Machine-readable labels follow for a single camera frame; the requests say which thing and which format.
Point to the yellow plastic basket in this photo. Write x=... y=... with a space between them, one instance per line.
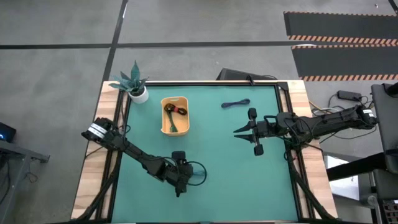
x=183 y=124

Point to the grey metal desk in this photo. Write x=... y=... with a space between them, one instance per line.
x=15 y=152

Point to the white plant pot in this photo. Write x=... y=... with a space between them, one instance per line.
x=141 y=97

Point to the green snake plant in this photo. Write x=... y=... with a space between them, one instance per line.
x=134 y=77

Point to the teal table mat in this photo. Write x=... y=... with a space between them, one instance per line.
x=224 y=186

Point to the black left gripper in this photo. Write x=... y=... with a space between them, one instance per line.
x=178 y=174

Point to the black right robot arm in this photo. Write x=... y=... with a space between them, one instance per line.
x=326 y=123

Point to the black power adapter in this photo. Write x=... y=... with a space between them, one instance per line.
x=349 y=95

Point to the black flat case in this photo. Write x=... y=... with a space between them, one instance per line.
x=236 y=74

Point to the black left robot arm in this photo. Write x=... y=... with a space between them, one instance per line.
x=136 y=152

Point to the black striped floor mat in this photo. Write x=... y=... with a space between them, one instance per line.
x=339 y=25
x=342 y=60

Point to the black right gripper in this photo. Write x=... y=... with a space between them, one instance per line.
x=267 y=130

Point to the black device blue light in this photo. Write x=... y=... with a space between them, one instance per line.
x=6 y=130

